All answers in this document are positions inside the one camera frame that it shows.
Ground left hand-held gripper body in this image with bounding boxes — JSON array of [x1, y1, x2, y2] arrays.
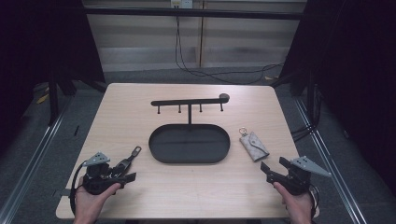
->
[[81, 151, 126, 196]]

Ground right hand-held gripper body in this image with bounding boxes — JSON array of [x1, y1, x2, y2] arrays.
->
[[265, 155, 332, 197]]

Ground black key fob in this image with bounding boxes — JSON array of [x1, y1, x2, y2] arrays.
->
[[113, 146, 143, 175]]

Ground grey patterned key pouch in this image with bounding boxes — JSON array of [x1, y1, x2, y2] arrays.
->
[[238, 127, 271, 162]]

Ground black key rack with tray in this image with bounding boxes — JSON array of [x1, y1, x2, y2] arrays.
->
[[148, 92, 232, 165]]

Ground person's left hand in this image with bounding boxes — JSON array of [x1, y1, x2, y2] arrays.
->
[[74, 176, 122, 224]]

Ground person's right hand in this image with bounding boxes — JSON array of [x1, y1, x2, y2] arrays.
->
[[273, 181, 314, 224]]

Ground grey tape strip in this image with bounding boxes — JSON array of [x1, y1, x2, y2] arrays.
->
[[51, 188, 72, 198]]

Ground black metal stand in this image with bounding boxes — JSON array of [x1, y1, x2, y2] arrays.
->
[[270, 67, 322, 126], [46, 70, 78, 127]]

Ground yellow tape scrap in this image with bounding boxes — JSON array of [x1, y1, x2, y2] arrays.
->
[[35, 92, 51, 105]]

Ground dark curtain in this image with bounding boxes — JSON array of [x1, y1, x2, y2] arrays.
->
[[0, 0, 106, 157], [279, 0, 396, 190]]

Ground black horizontal bar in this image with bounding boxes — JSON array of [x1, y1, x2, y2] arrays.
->
[[83, 7, 308, 21]]

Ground left hand-held gripper cable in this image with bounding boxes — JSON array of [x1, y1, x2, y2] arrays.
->
[[69, 161, 88, 217]]

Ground hand-held gripper cable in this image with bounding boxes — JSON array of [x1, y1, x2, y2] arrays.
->
[[309, 184, 321, 219], [69, 161, 88, 217]]

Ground right hand-held gripper cable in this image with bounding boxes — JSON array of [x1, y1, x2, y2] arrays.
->
[[309, 184, 321, 219]]

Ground bundle of black cables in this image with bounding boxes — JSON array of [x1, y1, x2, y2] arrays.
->
[[290, 87, 323, 144]]

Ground metal floor rail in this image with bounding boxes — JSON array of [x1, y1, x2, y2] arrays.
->
[[293, 96, 369, 224], [0, 95, 75, 224]]

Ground black cable on floor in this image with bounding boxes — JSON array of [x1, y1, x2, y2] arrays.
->
[[174, 15, 285, 86]]

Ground white wall socket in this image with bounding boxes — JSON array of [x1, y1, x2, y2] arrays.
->
[[170, 0, 194, 9]]

